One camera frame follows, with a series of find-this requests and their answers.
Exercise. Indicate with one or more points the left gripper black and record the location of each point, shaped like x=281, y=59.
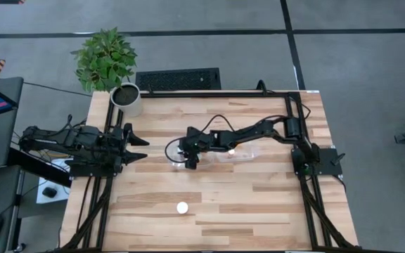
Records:
x=112, y=147

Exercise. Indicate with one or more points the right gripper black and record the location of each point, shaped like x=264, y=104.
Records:
x=199, y=144

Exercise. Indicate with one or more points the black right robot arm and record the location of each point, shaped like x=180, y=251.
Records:
x=251, y=131

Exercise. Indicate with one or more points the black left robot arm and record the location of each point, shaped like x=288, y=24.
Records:
x=48, y=137

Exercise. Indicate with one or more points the clear plastic bin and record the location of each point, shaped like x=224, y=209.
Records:
x=206, y=160
x=253, y=152

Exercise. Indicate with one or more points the white plant pot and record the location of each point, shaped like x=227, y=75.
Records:
x=127, y=96

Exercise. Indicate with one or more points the large white ball lower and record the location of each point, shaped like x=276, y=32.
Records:
x=182, y=207

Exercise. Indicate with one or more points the black keyboard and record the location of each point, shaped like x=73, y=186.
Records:
x=178, y=80

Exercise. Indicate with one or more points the white paper sheet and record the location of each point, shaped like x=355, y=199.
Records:
x=60, y=196

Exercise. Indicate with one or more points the green leafy plant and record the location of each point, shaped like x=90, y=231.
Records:
x=104, y=59

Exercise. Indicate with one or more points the small black mouse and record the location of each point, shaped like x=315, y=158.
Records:
x=49, y=192

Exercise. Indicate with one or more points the black aluminium table frame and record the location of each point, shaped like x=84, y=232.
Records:
x=216, y=95

